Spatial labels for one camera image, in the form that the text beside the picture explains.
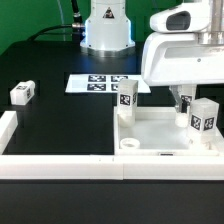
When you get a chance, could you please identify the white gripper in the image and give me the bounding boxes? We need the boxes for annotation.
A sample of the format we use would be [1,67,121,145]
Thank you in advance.
[141,3,224,113]

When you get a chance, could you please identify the white square table top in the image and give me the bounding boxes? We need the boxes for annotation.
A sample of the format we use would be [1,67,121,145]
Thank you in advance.
[113,107,224,156]

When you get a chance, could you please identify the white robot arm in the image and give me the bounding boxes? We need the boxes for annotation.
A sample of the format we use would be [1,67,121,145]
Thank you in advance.
[80,0,224,112]

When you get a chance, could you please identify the white U-shaped obstacle fence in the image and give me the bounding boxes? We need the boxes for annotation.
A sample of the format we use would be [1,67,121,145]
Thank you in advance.
[0,111,224,180]

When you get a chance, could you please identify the white marker base plate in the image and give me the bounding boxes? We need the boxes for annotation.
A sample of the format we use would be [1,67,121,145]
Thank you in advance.
[65,74,151,93]

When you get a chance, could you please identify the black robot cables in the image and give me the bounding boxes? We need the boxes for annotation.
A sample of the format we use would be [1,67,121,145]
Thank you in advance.
[27,0,86,42]

